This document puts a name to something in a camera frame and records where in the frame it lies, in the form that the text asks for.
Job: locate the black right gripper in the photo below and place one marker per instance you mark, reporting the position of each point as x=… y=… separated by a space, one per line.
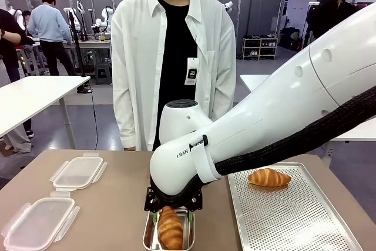
x=196 y=202

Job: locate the golden brown croissant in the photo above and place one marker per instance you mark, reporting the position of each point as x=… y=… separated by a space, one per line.
x=170 y=227
x=268 y=177

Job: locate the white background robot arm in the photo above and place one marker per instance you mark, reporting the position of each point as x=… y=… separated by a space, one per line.
x=105 y=20

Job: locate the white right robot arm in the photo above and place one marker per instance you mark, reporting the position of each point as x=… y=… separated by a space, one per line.
x=288 y=107

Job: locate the rectangular stainless steel container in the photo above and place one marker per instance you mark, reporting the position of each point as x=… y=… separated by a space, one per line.
x=149 y=233

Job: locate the clear plastic container lid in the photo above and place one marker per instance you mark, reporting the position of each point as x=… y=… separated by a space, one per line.
x=38 y=223
x=77 y=171

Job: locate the perforated metal baking tray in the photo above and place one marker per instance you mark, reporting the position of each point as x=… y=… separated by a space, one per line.
x=288 y=218

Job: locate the black white name badge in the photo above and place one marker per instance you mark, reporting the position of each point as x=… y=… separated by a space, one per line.
x=191 y=71

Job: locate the person in white shirt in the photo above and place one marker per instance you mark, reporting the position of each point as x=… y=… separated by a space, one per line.
x=138 y=71

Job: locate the grey plastic step stool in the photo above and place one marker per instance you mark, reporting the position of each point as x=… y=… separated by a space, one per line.
x=102 y=73

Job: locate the white table with metal leg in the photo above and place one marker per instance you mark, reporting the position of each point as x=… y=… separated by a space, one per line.
x=32 y=95

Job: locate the white shoe rack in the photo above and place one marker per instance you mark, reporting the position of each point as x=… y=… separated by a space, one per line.
x=260 y=48

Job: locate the black tripod stand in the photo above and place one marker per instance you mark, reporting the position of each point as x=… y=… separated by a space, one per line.
x=77 y=39

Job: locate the person in black top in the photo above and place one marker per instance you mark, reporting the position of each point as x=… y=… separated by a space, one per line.
x=10 y=57

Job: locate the person in blue shirt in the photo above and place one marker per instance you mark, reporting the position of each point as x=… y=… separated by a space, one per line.
x=48 y=24

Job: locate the person in black jacket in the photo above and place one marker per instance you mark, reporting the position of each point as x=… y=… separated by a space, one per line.
x=329 y=16

